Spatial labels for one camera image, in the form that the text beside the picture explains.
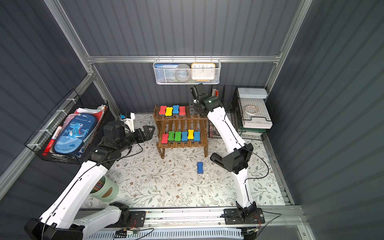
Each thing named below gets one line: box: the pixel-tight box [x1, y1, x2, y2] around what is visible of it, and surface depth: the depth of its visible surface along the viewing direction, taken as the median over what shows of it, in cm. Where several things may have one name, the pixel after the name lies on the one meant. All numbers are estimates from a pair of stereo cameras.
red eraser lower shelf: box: [161, 133, 169, 144], surface depth 86 cm
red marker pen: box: [42, 125, 63, 156], surface depth 66 cm
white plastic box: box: [242, 116, 273, 129], surface depth 93 cm
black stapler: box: [210, 152, 229, 170], surface depth 95 cm
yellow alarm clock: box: [191, 62, 216, 82], surface depth 90 cm
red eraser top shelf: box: [158, 105, 167, 116], surface depth 84 cm
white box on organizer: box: [237, 87, 268, 99], surface depth 106 cm
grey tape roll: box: [174, 63, 191, 82], surface depth 89 cm
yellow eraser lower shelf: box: [187, 129, 195, 140], surface depth 89 cm
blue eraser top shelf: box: [172, 105, 180, 116], surface depth 84 cm
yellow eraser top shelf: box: [165, 107, 173, 119], surface depth 84 cm
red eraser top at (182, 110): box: [179, 106, 186, 116], surface depth 84 cm
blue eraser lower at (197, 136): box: [193, 131, 201, 141], surface depth 88 cm
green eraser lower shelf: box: [168, 131, 175, 141], surface depth 88 cm
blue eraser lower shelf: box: [181, 131, 188, 142], surface depth 88 cm
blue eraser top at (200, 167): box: [197, 161, 204, 174], surface depth 93 cm
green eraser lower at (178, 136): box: [174, 131, 182, 142], surface depth 88 cm
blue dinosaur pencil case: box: [54, 113, 97, 155], surface depth 66 cm
